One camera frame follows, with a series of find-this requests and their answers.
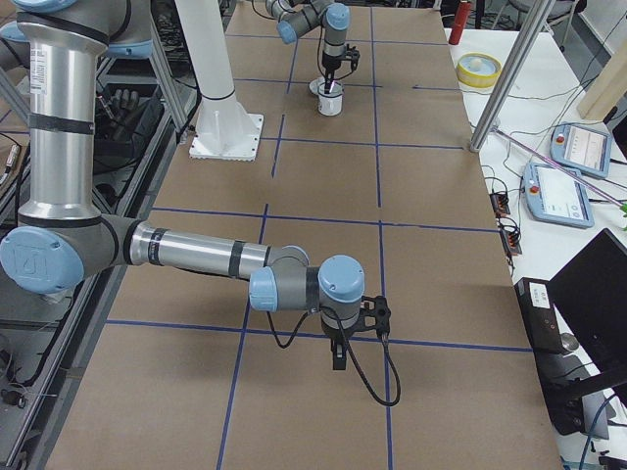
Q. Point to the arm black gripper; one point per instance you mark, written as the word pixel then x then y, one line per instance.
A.
pixel 328 65
pixel 336 335

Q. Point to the white enamel mug lid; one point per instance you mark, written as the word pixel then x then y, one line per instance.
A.
pixel 315 84

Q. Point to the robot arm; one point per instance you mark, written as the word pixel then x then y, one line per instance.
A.
pixel 297 18
pixel 62 238

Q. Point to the white enamel mug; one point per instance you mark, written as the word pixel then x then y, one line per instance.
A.
pixel 330 102

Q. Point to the red cylinder bottle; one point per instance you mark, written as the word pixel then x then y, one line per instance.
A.
pixel 460 19

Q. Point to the yellow tape roll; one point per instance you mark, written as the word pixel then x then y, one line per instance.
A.
pixel 478 70

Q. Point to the long metal rod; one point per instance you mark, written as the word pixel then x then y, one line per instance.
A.
pixel 549 161

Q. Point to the lower orange black connector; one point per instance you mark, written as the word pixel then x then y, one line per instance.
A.
pixel 511 240

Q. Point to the orange black connector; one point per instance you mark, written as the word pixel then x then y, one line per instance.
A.
pixel 511 240
pixel 499 201

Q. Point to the upper orange black connector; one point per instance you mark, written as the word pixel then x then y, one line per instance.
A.
pixel 499 201

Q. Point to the black desktop computer box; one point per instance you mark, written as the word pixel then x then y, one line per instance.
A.
pixel 571 394

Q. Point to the black computer monitor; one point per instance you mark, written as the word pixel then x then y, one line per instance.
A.
pixel 590 294

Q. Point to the lower blue teach pendant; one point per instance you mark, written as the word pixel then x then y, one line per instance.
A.
pixel 553 197

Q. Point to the blue teach pendant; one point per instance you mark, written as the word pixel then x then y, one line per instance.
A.
pixel 553 197
pixel 583 148

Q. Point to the upper blue teach pendant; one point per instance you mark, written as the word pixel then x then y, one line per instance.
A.
pixel 583 148

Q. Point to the wooden board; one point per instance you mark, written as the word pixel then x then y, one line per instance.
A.
pixel 606 89

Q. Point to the wrist black camera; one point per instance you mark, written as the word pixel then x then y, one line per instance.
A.
pixel 374 316
pixel 352 56

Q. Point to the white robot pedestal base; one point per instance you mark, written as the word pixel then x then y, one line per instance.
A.
pixel 224 130

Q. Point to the aluminium extrusion frame post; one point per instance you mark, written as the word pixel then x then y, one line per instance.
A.
pixel 522 45

